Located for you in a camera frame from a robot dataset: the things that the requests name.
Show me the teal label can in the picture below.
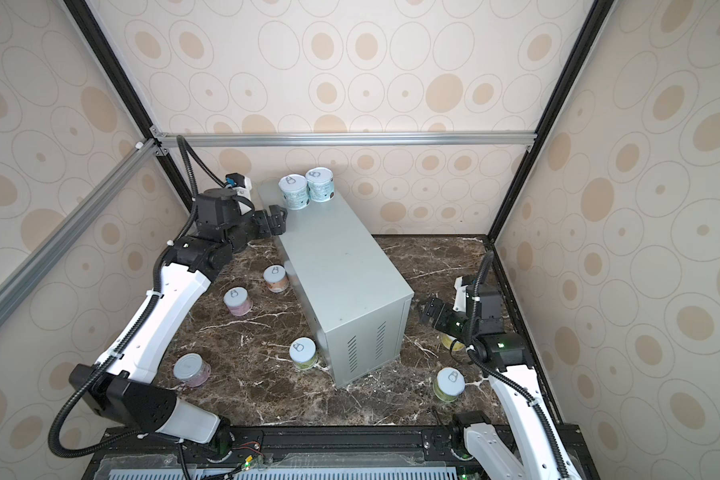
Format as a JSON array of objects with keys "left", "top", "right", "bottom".
[
  {"left": 278, "top": 174, "right": 310, "bottom": 211},
  {"left": 305, "top": 167, "right": 335, "bottom": 203}
]

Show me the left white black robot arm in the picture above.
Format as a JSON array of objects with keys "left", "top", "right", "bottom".
[{"left": 47, "top": 136, "right": 288, "bottom": 460}]

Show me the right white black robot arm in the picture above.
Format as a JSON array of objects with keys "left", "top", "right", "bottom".
[{"left": 420, "top": 253, "right": 584, "bottom": 479}]

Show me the orange label can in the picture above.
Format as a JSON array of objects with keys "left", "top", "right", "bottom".
[{"left": 262, "top": 265, "right": 289, "bottom": 293}]

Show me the green label can right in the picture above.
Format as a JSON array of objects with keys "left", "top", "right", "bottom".
[{"left": 433, "top": 367, "right": 466, "bottom": 403}]

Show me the pink label can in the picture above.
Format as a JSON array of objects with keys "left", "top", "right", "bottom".
[
  {"left": 173, "top": 353, "right": 211, "bottom": 388},
  {"left": 223, "top": 287, "right": 253, "bottom": 317}
]

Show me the grey metal cabinet box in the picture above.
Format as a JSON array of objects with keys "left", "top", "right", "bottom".
[{"left": 274, "top": 194, "right": 413, "bottom": 388}]

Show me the light green label can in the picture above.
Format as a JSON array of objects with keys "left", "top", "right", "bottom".
[{"left": 289, "top": 337, "right": 317, "bottom": 370}]

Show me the left slanted aluminium bar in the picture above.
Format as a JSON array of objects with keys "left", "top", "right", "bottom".
[{"left": 0, "top": 139, "right": 157, "bottom": 328}]

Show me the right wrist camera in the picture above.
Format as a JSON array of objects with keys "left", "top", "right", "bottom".
[{"left": 453, "top": 276, "right": 471, "bottom": 312}]

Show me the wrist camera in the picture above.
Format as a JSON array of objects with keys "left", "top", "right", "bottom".
[
  {"left": 225, "top": 173, "right": 253, "bottom": 199},
  {"left": 453, "top": 276, "right": 471, "bottom": 312}
]

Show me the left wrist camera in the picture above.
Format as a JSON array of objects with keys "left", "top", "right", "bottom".
[{"left": 225, "top": 173, "right": 253, "bottom": 199}]

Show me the horizontal aluminium frame bar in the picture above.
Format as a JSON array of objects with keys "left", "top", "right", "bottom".
[{"left": 183, "top": 131, "right": 536, "bottom": 148}]

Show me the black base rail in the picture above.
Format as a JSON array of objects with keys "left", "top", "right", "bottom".
[{"left": 83, "top": 425, "right": 487, "bottom": 479}]

